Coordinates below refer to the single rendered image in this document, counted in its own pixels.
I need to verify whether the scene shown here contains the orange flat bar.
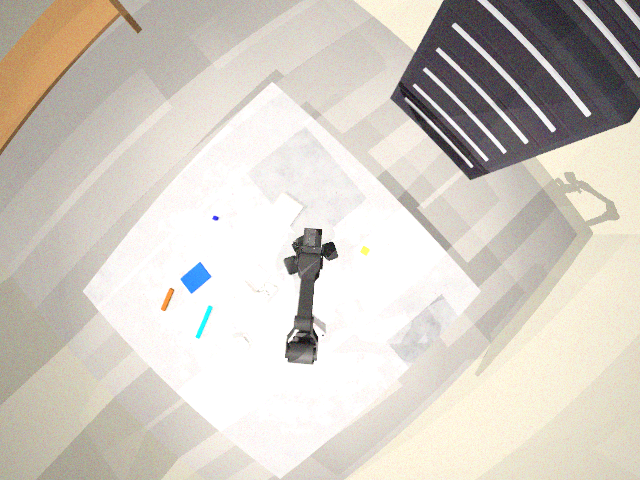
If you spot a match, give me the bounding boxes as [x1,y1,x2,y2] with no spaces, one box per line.
[161,288,174,311]

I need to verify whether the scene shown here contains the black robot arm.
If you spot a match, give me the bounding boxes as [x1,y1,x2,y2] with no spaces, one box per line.
[285,228,324,365]

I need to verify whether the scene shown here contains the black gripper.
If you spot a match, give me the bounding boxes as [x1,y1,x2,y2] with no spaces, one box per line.
[283,241,338,275]

